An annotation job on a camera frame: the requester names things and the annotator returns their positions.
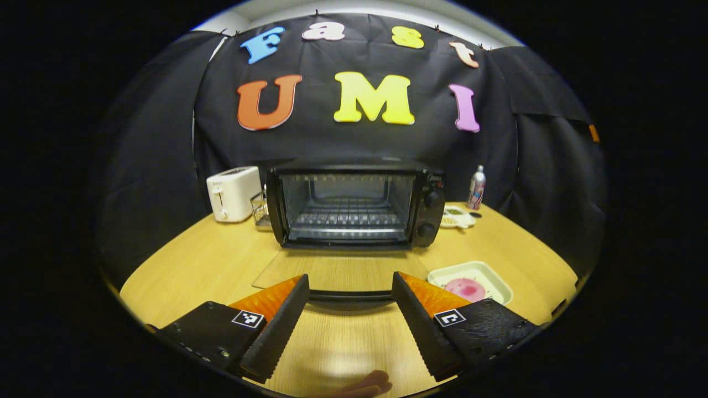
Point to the white square plate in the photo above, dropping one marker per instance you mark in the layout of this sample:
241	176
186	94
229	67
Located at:
495	282

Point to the white divided dish of grains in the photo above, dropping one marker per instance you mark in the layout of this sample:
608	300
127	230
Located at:
456	218

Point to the white toaster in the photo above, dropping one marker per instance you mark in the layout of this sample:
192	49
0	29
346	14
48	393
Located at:
235	193

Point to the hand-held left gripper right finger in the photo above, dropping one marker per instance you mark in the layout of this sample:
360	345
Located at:
423	331

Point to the pink round food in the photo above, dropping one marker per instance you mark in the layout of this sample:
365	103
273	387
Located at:
466	289

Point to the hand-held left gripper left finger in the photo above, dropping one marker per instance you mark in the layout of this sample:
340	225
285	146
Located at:
276	331

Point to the black backdrop cloth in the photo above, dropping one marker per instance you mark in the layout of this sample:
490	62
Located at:
155	138

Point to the black electric oven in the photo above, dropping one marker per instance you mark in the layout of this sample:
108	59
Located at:
428	210

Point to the silver spray can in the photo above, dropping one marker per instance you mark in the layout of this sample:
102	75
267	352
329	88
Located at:
476	190

